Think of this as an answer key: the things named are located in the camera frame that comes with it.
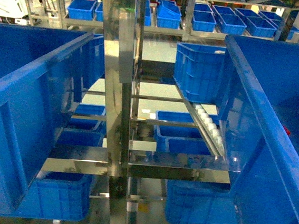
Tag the blue upper left bin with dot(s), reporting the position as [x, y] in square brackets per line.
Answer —
[44, 75]

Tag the red toy building block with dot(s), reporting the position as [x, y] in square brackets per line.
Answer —
[287, 130]

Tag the blue lower left bin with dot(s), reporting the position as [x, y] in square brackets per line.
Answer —
[60, 196]

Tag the large blue upper bin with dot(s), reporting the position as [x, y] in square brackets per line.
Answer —
[257, 96]

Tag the blue lower middle bin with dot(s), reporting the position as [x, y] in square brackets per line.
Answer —
[199, 203]

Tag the stainless steel rack frame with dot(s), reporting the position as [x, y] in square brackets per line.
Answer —
[123, 30]

